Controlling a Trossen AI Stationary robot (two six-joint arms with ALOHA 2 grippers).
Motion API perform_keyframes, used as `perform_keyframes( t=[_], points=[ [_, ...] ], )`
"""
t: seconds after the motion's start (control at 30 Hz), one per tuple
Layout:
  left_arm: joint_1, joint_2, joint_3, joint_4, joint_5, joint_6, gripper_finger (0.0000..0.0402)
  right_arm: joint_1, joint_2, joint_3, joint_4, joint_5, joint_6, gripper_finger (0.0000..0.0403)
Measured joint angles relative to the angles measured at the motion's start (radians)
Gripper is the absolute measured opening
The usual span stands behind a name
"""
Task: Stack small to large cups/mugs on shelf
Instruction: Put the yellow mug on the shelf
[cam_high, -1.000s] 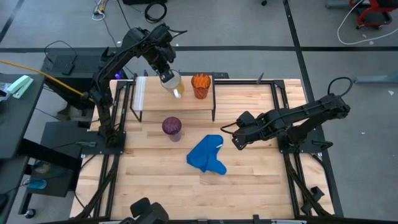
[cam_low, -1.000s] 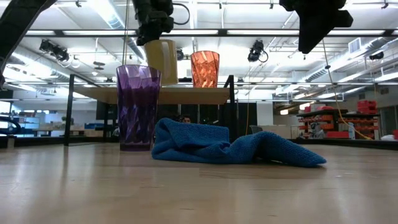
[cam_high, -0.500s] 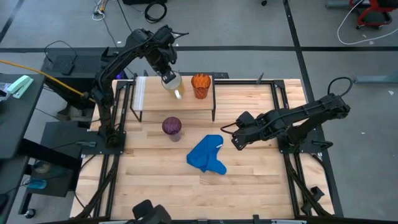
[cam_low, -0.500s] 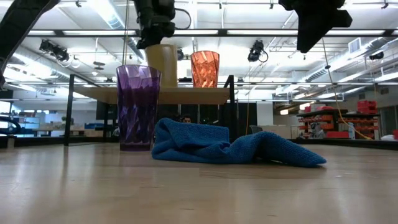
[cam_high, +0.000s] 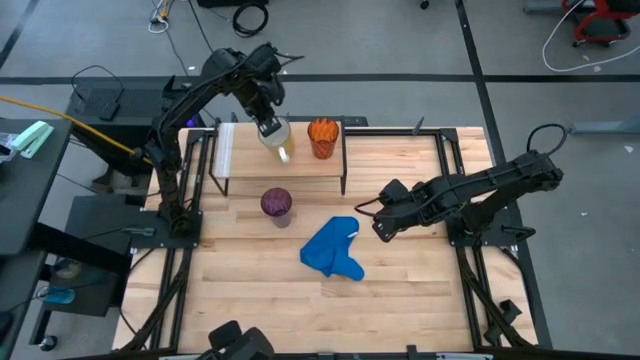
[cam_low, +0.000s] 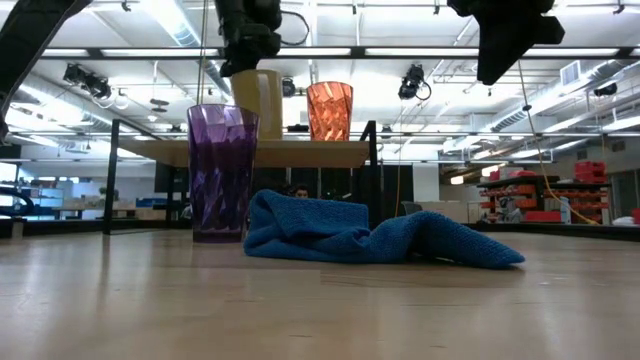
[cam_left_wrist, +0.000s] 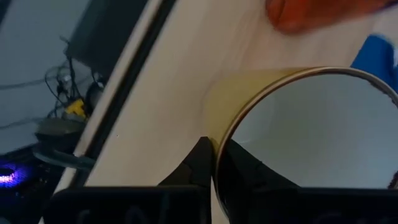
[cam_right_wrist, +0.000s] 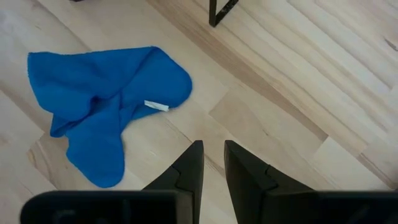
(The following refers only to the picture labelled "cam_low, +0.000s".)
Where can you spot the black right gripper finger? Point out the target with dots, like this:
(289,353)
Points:
(515,45)
(487,50)

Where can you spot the purple faceted plastic cup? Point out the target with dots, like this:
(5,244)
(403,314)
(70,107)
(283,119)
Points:
(222,175)

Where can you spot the small black device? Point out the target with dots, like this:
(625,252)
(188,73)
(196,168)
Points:
(298,128)

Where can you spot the white low cabinet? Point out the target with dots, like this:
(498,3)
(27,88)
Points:
(450,212)

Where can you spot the rack with red bins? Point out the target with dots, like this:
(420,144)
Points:
(542,216)

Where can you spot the black table edge rail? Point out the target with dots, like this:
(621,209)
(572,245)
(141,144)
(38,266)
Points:
(550,231)

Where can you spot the person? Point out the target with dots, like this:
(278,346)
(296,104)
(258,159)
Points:
(301,191)

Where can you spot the white ceiling air duct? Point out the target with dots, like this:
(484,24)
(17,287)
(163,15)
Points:
(540,102)

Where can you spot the grey office chair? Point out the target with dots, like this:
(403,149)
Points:
(411,209)

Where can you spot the wooden shelf with black legs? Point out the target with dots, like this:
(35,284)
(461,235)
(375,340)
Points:
(300,154)

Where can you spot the blue microfibre cloth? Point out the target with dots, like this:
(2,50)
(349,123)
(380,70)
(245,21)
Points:
(325,230)

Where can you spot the yellow mug with white inside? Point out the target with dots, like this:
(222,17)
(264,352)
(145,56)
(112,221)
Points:
(255,110)

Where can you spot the orange faceted plastic cup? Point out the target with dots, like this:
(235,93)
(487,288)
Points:
(330,112)

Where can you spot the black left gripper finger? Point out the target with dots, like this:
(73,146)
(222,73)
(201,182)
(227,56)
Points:
(255,62)
(227,69)

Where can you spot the white ceiling vent grille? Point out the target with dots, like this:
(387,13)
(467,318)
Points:
(570,73)

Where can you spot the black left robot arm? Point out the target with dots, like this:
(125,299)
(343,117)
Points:
(30,35)

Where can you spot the white plastic bottle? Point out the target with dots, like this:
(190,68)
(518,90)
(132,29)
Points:
(565,210)

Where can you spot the black ceiling track light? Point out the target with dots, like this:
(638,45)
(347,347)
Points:
(288,87)
(411,82)
(605,90)
(92,86)

